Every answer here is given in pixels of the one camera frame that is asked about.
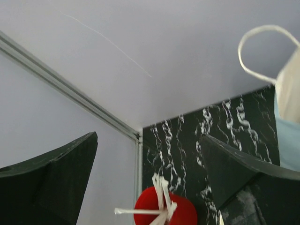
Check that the red cup with stirrers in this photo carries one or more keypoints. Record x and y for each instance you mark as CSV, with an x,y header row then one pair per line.
x,y
157,206

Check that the aluminium frame rail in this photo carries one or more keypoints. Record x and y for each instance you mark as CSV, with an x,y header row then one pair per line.
x,y
40,111

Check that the light blue paper bag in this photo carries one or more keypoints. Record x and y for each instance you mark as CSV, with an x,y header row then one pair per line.
x,y
286,99

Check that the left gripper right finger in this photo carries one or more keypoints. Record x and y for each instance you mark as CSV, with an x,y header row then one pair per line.
x,y
248,190

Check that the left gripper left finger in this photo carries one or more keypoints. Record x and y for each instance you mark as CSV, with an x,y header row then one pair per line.
x,y
48,189

